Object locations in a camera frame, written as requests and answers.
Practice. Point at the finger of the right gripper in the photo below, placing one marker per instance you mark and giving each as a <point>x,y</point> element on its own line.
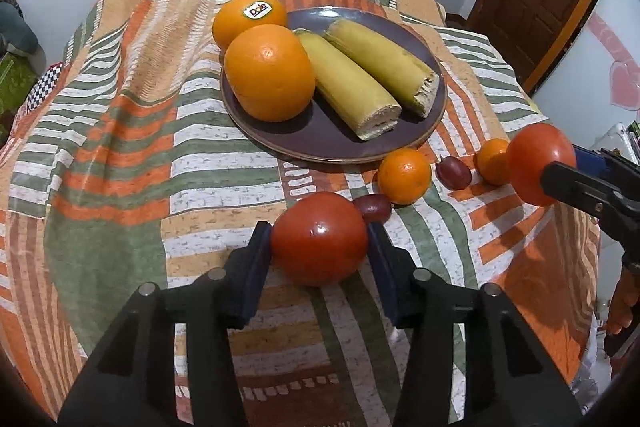
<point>579,190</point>
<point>608,166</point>

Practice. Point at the large orange without sticker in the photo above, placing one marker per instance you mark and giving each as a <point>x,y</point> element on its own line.
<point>270,73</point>

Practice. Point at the grey plush toy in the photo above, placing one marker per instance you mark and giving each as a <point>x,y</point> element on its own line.
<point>16,35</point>

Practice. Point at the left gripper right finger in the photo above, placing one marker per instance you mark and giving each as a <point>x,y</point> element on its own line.
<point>510,379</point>

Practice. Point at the dark red grape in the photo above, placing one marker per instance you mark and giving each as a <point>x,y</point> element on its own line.
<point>453,173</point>
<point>374,207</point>

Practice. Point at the small mandarin orange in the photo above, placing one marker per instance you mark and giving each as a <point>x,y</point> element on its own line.
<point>490,162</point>
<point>404,176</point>

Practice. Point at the red tomato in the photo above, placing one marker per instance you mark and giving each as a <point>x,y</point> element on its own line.
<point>320,240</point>
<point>529,152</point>

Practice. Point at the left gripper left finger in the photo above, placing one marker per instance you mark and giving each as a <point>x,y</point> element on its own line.
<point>129,378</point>

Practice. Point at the person's right hand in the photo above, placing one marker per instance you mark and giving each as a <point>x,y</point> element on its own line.
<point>625,296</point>

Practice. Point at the long yellow banana piece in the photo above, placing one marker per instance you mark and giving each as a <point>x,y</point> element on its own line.
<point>362,103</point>

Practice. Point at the patchwork striped bedspread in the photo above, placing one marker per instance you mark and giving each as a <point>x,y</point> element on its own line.
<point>132,171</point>

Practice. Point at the purple round plate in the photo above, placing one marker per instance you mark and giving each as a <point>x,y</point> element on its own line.
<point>318,134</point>

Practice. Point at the large orange with Dole sticker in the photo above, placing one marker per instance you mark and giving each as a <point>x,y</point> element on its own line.
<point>237,16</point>

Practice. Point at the short yellow banana piece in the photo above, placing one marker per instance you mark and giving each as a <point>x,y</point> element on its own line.
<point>412,82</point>

